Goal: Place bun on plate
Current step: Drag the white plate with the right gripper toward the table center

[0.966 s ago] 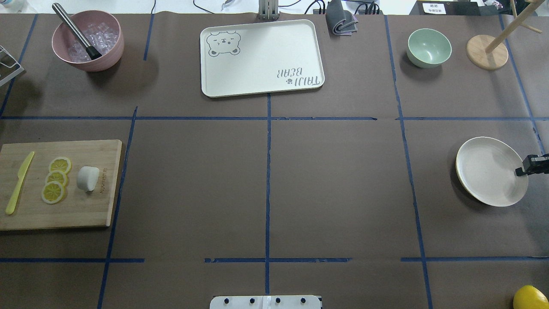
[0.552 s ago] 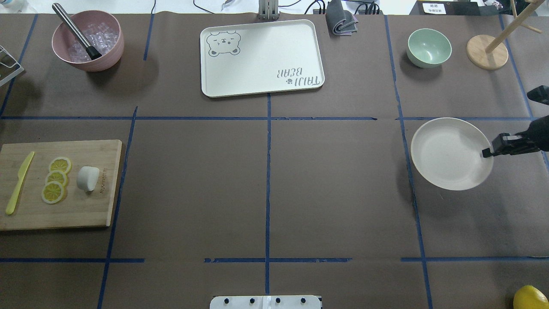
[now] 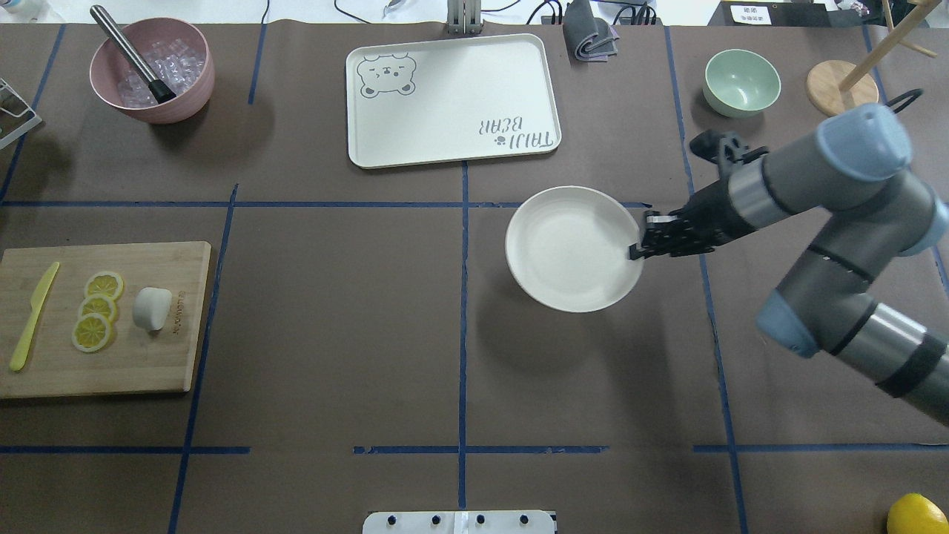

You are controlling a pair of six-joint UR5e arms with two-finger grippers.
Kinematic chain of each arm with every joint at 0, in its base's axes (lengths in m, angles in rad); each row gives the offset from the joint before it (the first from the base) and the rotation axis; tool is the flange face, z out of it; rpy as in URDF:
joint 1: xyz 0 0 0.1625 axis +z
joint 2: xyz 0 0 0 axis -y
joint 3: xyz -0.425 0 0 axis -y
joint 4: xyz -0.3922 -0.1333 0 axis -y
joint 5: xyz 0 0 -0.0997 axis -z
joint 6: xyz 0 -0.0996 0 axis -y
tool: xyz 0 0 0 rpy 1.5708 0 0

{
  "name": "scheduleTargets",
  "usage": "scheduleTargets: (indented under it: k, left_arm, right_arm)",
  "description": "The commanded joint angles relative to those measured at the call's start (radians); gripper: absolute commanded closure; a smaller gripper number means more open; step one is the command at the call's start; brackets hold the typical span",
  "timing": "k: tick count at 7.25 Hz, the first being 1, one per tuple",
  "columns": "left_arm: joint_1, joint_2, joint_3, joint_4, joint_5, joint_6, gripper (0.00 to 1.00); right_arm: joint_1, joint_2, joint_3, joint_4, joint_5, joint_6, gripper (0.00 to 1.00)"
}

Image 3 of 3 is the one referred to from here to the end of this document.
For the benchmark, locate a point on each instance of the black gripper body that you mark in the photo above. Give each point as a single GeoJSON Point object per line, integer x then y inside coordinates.
{"type": "Point", "coordinates": [710, 210]}

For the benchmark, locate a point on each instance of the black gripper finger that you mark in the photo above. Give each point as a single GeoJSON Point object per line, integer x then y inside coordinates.
{"type": "Point", "coordinates": [638, 252]}

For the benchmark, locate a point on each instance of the white round plate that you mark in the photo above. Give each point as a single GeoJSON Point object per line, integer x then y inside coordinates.
{"type": "Point", "coordinates": [568, 248]}

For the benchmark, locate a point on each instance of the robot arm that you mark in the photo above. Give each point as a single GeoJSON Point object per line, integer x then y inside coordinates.
{"type": "Point", "coordinates": [856, 165]}

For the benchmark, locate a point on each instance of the cream bear tray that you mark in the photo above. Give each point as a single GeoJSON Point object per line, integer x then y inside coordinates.
{"type": "Point", "coordinates": [449, 100]}

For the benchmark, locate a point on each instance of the mint green bowl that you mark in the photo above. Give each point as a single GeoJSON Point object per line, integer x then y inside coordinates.
{"type": "Point", "coordinates": [740, 83]}

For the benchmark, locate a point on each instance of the wooden mug stand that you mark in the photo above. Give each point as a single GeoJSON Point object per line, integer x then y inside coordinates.
{"type": "Point", "coordinates": [836, 86]}

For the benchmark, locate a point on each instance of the grey folded cloth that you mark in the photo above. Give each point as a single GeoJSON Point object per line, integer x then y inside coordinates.
{"type": "Point", "coordinates": [589, 39]}

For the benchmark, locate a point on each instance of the black box with label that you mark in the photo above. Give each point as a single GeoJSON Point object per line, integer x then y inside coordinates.
{"type": "Point", "coordinates": [768, 13]}

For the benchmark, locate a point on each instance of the yellow lemon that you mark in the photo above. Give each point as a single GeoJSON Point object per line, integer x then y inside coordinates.
{"type": "Point", "coordinates": [914, 513]}

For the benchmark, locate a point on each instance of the metal black-tipped pestle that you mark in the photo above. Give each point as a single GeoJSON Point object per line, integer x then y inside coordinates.
{"type": "Point", "coordinates": [133, 55]}

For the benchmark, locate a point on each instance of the pink bowl with ice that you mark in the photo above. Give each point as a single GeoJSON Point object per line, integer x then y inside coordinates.
{"type": "Point", "coordinates": [170, 79]}

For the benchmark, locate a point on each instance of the wooden cutting board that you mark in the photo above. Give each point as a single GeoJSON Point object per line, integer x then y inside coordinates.
{"type": "Point", "coordinates": [134, 360]}

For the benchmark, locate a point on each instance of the lemon slice far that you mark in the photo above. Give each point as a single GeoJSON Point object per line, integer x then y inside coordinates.
{"type": "Point", "coordinates": [108, 283]}

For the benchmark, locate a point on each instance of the lemon slice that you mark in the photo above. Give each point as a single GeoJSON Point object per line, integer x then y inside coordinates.
{"type": "Point", "coordinates": [91, 333]}
{"type": "Point", "coordinates": [108, 283]}
{"type": "Point", "coordinates": [99, 303]}

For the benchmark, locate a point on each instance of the lemon slice middle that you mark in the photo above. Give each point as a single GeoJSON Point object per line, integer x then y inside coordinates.
{"type": "Point", "coordinates": [99, 303]}

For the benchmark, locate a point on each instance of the lemon slice near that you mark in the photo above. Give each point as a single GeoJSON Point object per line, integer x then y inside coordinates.
{"type": "Point", "coordinates": [91, 333]}

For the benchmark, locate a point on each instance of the yellow plastic knife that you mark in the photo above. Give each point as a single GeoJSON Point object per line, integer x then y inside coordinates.
{"type": "Point", "coordinates": [22, 349]}

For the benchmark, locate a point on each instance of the aluminium frame post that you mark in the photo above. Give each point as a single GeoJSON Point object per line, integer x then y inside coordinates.
{"type": "Point", "coordinates": [464, 17]}

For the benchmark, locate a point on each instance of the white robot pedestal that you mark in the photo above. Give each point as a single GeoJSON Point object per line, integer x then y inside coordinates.
{"type": "Point", "coordinates": [449, 521]}

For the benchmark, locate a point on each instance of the white wire cup rack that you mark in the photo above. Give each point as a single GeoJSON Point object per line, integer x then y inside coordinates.
{"type": "Point", "coordinates": [17, 116]}

